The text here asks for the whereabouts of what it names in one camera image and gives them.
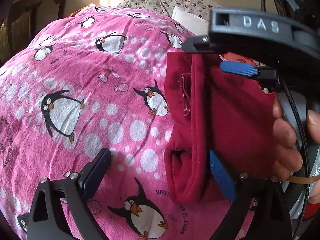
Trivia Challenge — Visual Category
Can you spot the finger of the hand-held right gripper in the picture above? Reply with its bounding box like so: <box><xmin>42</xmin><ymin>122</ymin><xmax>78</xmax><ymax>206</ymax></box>
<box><xmin>220</xmin><ymin>61</ymin><xmax>279</xmax><ymax>87</ymax></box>
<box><xmin>182</xmin><ymin>36</ymin><xmax>222</xmax><ymax>54</ymax></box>

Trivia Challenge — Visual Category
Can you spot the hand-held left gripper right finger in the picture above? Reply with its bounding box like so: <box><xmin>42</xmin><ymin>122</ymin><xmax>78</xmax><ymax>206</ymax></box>
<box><xmin>209</xmin><ymin>149</ymin><xmax>293</xmax><ymax>240</ymax></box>

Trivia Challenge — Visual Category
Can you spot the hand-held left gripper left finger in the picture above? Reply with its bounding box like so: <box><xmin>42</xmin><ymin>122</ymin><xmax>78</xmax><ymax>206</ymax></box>
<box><xmin>26</xmin><ymin>148</ymin><xmax>112</xmax><ymax>240</ymax></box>

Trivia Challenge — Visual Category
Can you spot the maroon small garment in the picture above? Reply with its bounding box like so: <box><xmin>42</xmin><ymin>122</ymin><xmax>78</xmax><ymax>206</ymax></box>
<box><xmin>164</xmin><ymin>51</ymin><xmax>288</xmax><ymax>204</ymax></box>

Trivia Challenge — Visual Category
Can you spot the person's right hand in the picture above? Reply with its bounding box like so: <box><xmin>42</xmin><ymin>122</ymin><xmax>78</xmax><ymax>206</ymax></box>
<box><xmin>272</xmin><ymin>97</ymin><xmax>320</xmax><ymax>182</ymax></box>

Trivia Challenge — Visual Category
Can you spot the white pillow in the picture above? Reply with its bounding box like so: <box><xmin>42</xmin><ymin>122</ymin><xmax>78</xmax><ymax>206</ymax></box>
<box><xmin>171</xmin><ymin>6</ymin><xmax>212</xmax><ymax>27</ymax></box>

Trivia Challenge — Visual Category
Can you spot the tan rubber band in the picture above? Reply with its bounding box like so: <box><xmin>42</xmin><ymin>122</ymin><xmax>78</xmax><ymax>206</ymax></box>
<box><xmin>287</xmin><ymin>176</ymin><xmax>320</xmax><ymax>185</ymax></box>

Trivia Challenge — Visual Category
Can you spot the pink penguin print blanket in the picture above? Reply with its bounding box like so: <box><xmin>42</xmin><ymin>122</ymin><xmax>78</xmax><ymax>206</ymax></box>
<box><xmin>0</xmin><ymin>5</ymin><xmax>275</xmax><ymax>240</ymax></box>

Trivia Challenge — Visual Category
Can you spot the dark wooden side table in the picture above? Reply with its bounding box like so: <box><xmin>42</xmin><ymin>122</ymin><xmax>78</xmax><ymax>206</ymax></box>
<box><xmin>0</xmin><ymin>0</ymin><xmax>69</xmax><ymax>64</ymax></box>

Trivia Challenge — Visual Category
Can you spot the black cable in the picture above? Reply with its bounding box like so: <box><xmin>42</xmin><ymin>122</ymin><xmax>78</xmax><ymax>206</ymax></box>
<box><xmin>280</xmin><ymin>77</ymin><xmax>310</xmax><ymax>220</ymax></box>

